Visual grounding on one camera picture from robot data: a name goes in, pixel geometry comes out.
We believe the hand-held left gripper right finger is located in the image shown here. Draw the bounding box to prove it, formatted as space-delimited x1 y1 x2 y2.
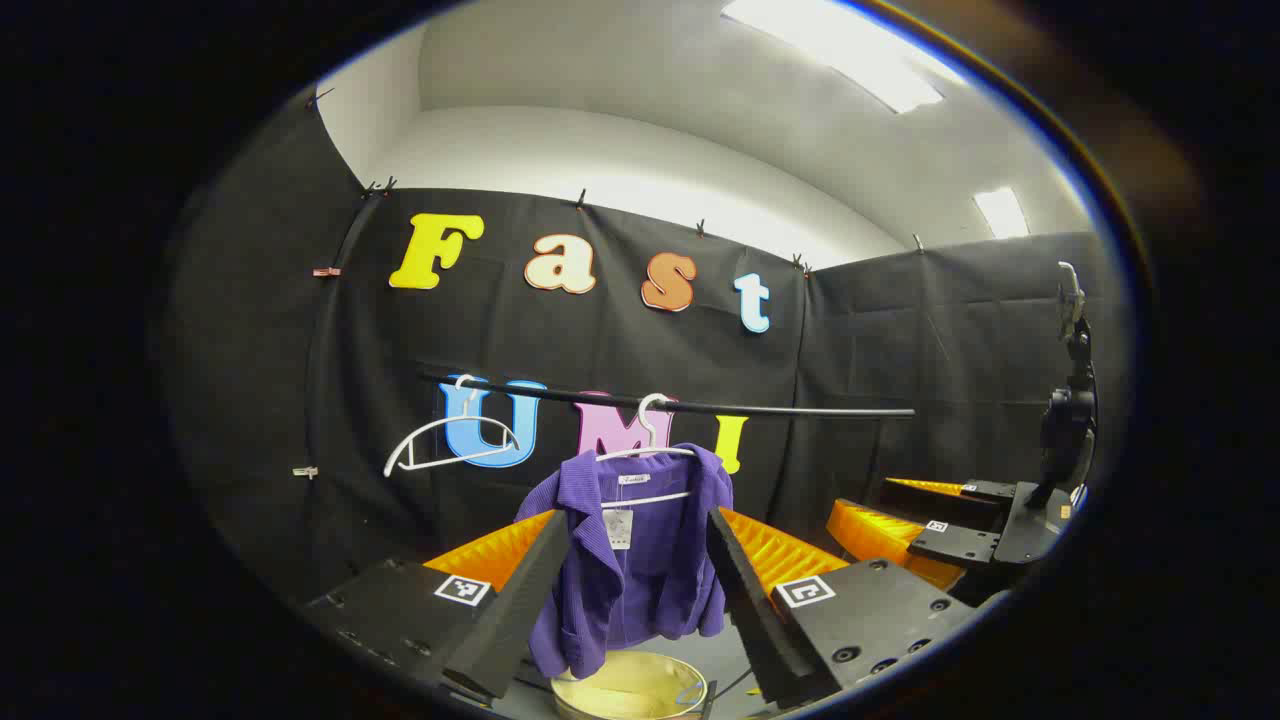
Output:
706 507 976 706

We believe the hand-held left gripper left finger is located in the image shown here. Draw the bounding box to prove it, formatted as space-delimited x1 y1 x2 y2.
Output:
300 508 571 701

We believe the purple knit cardigan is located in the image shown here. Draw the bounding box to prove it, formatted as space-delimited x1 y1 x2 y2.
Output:
514 443 736 681

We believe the beige laundry hamper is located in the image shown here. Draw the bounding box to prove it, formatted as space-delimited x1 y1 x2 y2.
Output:
550 650 713 720

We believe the white plastic hanger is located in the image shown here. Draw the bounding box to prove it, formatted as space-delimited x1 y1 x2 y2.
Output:
595 393 701 506
384 375 521 478

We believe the black clothes rack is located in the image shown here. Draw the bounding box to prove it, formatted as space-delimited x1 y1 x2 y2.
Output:
416 370 917 419

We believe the black backdrop cloth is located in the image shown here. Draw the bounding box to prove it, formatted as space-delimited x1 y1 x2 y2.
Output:
165 90 1126 611

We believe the small ceiling light panel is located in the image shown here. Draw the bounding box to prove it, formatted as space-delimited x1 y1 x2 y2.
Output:
973 187 1031 239

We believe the row of black binder clips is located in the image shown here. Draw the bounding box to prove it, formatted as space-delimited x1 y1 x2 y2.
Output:
310 88 926 276

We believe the large ceiling light panel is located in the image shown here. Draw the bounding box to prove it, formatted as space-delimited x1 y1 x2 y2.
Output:
720 0 946 114

